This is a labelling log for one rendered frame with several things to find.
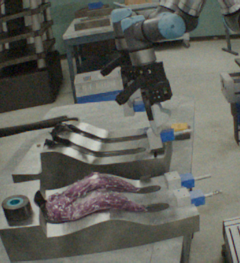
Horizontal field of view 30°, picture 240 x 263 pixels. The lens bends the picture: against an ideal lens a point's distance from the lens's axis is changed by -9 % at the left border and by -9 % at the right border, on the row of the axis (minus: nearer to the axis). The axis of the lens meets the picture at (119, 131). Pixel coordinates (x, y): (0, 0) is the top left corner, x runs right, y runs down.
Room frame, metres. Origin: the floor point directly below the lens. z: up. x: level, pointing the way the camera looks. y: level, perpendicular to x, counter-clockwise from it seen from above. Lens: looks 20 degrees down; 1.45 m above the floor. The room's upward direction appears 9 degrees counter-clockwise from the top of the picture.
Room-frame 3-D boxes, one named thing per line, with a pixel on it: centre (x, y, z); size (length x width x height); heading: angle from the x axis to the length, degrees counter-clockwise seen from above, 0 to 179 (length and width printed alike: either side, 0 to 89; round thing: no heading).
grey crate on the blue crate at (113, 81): (4.63, 0.06, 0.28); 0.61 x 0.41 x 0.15; 89
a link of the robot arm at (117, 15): (1.61, -0.07, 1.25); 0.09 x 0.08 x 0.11; 106
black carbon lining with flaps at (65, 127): (1.40, 0.09, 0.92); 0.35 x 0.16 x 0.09; 77
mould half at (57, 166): (1.42, 0.10, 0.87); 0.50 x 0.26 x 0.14; 77
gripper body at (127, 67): (1.61, -0.08, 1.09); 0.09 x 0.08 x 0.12; 77
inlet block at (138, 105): (1.61, -0.09, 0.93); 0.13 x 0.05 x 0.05; 77
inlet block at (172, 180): (1.13, -0.17, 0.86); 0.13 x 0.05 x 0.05; 95
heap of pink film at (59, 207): (1.06, 0.10, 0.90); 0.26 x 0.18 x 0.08; 95
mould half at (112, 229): (1.05, 0.10, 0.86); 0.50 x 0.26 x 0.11; 95
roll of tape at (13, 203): (0.98, 0.28, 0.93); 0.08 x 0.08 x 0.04
